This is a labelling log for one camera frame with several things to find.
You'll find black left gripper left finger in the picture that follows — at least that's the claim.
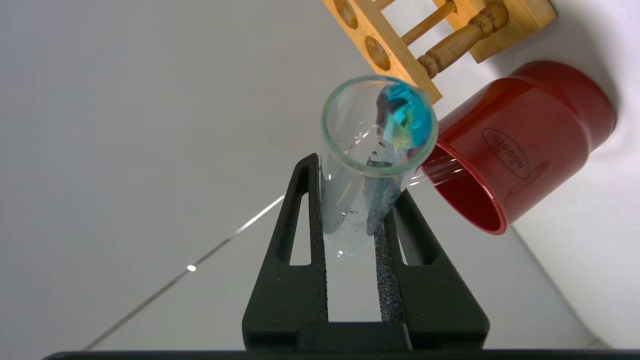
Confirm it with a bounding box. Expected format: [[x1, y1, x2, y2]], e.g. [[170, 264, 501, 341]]
[[242, 153, 329, 351]]

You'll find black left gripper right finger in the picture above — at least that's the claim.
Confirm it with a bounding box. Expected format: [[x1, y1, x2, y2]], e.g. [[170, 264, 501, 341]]
[[374, 189, 491, 351]]

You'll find glass test tube blue liquid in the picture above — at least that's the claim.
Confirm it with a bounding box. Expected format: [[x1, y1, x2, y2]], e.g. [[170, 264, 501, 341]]
[[320, 75, 440, 259]]

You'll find wooden test tube rack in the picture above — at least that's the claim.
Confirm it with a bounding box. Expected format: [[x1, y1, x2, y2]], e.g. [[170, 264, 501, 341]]
[[322, 0, 557, 105]]

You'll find red cylindrical cup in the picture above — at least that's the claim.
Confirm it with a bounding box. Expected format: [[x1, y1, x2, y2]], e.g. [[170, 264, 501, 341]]
[[419, 60, 617, 236]]

